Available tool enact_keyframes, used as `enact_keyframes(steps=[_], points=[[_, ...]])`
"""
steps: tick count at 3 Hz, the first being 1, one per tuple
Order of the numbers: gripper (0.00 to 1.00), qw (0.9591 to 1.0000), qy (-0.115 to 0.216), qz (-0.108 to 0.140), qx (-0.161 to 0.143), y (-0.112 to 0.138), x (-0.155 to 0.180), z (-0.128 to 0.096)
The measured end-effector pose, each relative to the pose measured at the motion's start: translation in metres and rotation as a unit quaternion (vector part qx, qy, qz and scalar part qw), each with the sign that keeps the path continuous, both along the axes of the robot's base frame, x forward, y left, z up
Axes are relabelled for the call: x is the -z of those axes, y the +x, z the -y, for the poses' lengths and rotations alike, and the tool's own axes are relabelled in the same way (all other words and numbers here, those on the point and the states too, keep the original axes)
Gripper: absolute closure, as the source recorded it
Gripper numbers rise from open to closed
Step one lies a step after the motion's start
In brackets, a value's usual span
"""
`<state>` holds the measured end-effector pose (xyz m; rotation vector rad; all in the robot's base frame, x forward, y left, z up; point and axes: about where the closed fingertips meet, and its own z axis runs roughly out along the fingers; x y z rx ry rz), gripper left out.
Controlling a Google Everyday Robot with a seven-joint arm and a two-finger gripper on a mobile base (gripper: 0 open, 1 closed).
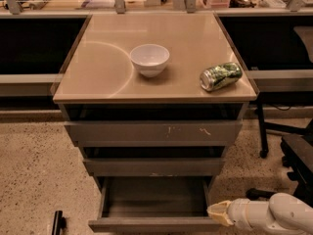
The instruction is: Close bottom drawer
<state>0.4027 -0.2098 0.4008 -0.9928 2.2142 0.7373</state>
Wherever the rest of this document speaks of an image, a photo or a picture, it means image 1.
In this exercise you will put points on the grey top drawer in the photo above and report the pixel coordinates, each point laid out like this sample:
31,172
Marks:
155,133

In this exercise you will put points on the black desk leg with caster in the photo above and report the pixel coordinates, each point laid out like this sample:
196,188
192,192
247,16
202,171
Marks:
264,126

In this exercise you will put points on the black object on floor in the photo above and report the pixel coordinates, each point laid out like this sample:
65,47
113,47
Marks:
59,223

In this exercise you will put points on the white ceramic bowl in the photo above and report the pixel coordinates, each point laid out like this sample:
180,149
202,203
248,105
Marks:
149,60

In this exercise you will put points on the grey drawer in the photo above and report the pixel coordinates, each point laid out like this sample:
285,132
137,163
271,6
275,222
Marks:
154,167
155,133
154,204

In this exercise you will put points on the grey middle drawer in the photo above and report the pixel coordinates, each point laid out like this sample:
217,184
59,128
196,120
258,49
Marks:
154,167

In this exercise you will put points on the grey bottom drawer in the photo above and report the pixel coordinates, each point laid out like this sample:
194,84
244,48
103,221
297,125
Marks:
154,204

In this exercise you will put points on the grey drawer cabinet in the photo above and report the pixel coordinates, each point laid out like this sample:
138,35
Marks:
154,100

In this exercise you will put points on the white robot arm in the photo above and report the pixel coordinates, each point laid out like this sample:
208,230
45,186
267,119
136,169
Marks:
282,214

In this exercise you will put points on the black office chair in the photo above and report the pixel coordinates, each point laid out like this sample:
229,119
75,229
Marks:
298,155

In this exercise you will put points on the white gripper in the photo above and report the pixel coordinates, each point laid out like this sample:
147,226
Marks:
237,211

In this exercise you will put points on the green crushed soda can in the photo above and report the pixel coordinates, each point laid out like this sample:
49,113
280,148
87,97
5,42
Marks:
220,76

